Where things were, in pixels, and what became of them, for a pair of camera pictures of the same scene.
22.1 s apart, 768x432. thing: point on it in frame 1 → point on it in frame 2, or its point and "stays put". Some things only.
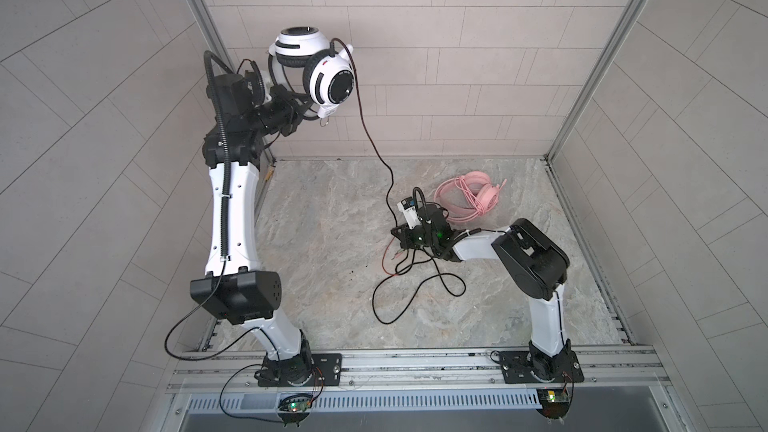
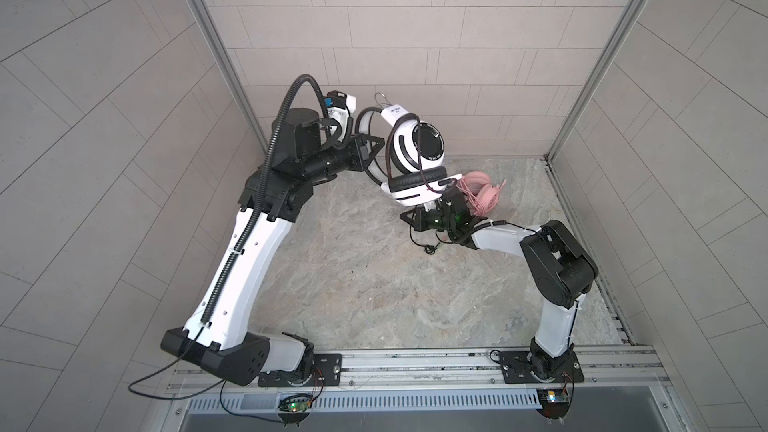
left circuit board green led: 296,405 stays put
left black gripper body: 275,116 → 329,162
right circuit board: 553,401 stays put
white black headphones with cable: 326,69 → 416,175
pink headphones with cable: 467,197 stays put
